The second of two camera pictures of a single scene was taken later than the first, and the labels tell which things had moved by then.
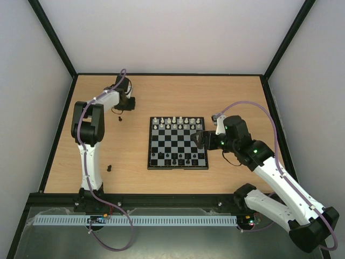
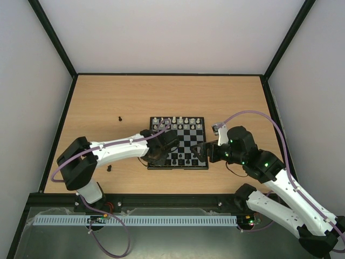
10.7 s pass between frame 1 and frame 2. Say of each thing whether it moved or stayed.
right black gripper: moved
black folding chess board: stayed
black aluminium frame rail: stayed
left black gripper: moved
